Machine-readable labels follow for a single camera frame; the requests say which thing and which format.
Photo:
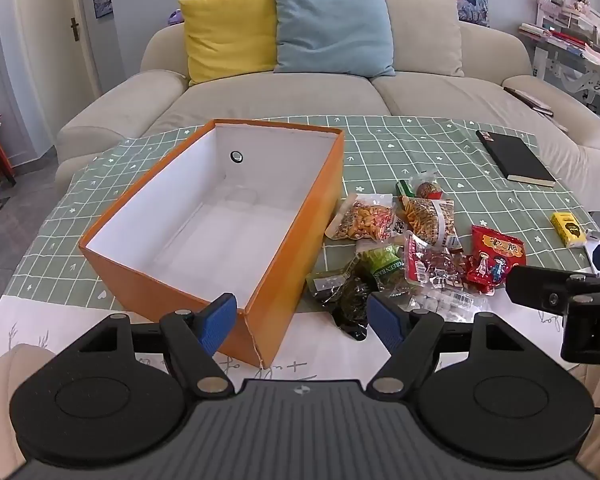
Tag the beige upholstered seat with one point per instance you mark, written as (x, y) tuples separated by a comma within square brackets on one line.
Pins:
[(5, 400)]

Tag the red snack bag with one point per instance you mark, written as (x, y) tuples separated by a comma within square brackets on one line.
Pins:
[(495, 260)]

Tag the green pea snack packet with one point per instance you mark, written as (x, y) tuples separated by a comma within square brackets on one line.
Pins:
[(380, 265)]

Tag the black notebook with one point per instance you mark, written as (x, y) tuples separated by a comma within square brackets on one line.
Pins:
[(515, 157)]

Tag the stick snack packet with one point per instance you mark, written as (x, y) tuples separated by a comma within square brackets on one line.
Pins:
[(425, 220)]

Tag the yellow pillow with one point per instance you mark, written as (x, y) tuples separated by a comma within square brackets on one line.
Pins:
[(230, 30)]

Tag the orange cardboard box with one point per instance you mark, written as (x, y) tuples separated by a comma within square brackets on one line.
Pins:
[(280, 280)]

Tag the yellow tissue packet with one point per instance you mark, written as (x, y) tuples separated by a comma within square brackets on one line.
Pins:
[(570, 230)]

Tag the white door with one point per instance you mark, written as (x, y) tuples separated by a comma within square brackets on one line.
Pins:
[(45, 35)]

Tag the beige sofa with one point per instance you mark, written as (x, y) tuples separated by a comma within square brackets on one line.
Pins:
[(280, 97)]

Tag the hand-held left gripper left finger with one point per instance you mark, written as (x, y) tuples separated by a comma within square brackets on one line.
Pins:
[(219, 322)]

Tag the green sausage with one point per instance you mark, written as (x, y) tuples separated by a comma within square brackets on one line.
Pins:
[(405, 189)]

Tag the beige pillow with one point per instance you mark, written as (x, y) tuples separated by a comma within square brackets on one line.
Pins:
[(425, 35)]

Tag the clear red meat snack packet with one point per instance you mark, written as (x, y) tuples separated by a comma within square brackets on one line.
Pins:
[(430, 270)]

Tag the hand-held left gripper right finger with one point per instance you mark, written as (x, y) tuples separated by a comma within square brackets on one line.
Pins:
[(386, 322)]

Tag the clear peanut snack packet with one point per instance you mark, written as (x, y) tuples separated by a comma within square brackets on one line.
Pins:
[(362, 220)]

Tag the dark seaweed snack packet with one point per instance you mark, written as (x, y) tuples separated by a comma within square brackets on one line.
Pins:
[(352, 312)]

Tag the olive vegetable snack packet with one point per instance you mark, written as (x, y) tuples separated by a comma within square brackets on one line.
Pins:
[(325, 285)]

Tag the light blue pillow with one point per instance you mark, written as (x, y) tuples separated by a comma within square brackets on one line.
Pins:
[(330, 25)]

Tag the clear white candy packet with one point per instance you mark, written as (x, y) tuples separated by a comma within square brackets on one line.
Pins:
[(455, 305)]

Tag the green checked tablecloth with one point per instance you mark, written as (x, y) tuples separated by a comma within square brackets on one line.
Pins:
[(430, 155)]

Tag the small red cake snack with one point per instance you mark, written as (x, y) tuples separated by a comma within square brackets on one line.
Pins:
[(427, 189)]

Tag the white book rack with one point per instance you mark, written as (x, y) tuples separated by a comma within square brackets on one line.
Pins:
[(575, 40)]

